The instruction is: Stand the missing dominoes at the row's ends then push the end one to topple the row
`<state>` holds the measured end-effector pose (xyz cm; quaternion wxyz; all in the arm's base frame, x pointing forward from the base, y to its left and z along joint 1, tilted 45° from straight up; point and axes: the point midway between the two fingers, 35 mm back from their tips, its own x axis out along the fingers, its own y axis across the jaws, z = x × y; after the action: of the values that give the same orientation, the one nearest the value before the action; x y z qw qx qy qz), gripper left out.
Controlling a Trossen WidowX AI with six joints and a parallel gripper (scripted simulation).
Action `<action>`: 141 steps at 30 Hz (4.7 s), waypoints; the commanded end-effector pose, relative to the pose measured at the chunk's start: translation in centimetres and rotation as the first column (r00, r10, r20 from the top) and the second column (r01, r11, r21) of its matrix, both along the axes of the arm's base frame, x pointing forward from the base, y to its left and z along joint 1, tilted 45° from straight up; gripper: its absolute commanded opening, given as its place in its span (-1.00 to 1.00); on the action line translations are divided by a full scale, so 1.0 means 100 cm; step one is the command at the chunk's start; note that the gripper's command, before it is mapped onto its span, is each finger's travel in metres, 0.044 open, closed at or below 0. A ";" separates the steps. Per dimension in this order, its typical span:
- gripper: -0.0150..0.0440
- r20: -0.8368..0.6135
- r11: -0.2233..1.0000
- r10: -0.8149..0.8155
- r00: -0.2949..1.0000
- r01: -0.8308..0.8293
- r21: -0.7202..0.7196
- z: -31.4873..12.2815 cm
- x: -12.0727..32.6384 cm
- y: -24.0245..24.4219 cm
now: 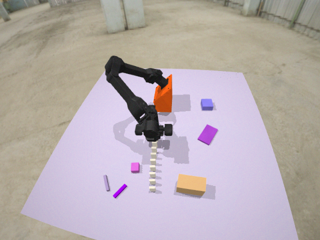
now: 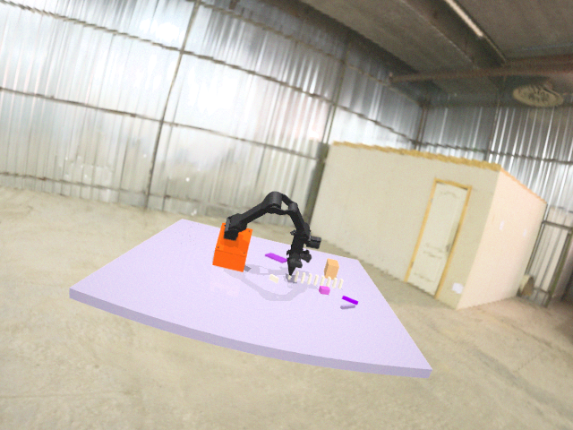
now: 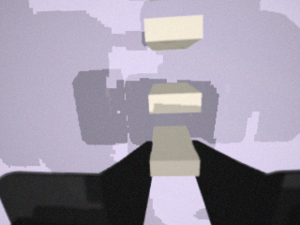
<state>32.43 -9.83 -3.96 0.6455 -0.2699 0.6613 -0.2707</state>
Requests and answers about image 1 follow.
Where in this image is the small blue block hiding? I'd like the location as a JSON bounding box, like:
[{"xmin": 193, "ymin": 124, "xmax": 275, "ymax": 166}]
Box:
[{"xmin": 200, "ymin": 99, "xmax": 214, "ymax": 111}]

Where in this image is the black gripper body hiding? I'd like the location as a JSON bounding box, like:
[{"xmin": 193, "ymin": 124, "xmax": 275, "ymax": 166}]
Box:
[{"xmin": 134, "ymin": 121, "xmax": 173, "ymax": 136}]

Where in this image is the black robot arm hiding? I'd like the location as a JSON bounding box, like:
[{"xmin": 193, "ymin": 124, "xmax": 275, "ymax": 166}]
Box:
[{"xmin": 105, "ymin": 55, "xmax": 169, "ymax": 142}]

